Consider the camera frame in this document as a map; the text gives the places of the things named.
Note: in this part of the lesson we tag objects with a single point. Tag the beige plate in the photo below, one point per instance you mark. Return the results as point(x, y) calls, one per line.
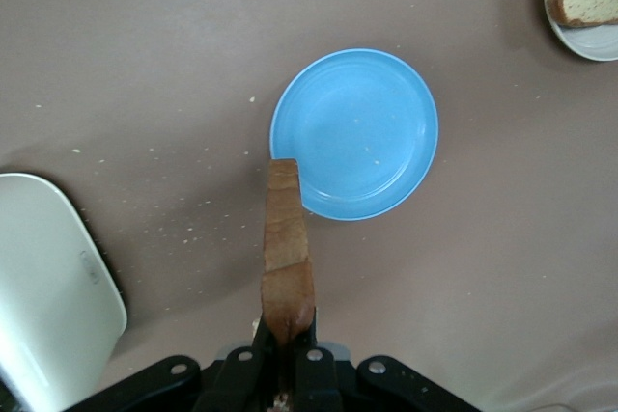
point(594, 43)

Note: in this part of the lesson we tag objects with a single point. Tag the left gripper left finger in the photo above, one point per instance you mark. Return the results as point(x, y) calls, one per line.
point(232, 383)

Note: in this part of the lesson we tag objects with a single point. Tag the white two-slot toaster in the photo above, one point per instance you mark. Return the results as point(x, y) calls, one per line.
point(43, 286)

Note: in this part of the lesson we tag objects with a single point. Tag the dark crusted bread slice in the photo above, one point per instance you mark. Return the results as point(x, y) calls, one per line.
point(287, 238)

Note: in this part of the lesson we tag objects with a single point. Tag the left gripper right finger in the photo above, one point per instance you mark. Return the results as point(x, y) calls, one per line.
point(328, 383)

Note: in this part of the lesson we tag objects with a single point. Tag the blue plate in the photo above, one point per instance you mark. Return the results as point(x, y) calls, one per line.
point(362, 132)

